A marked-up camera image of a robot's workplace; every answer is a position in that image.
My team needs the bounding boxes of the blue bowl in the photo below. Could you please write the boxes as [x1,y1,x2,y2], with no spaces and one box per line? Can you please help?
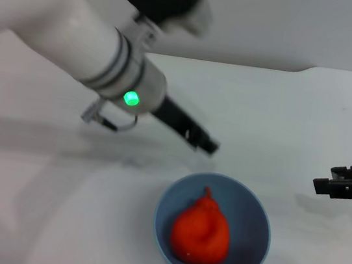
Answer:
[147,165,280,264]

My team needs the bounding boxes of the orange fruit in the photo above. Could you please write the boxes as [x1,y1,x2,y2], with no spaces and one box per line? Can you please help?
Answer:
[166,182,238,264]

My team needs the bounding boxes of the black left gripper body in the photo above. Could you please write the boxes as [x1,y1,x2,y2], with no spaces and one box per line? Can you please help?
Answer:
[147,92,207,149]

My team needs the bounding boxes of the silver connector with black cable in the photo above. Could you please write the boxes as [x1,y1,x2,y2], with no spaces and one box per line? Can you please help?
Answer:
[79,99,141,135]

